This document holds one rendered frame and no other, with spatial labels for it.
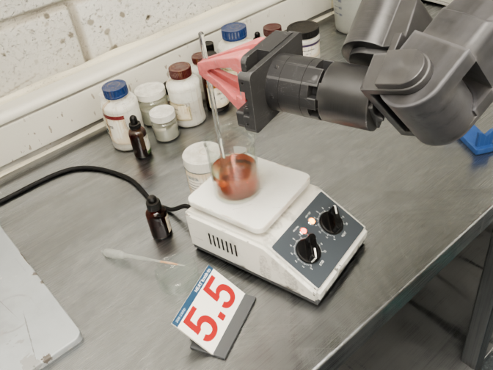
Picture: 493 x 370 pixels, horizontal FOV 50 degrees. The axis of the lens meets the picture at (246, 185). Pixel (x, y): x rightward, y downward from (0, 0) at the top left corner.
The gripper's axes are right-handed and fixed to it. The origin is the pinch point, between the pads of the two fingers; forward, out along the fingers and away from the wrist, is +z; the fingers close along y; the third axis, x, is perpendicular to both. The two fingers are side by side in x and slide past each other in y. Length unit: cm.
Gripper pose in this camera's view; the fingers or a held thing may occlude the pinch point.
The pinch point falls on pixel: (206, 67)
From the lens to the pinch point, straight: 58.9
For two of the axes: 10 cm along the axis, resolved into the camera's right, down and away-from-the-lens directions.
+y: -5.3, 5.8, -6.2
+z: -8.4, -2.6, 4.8
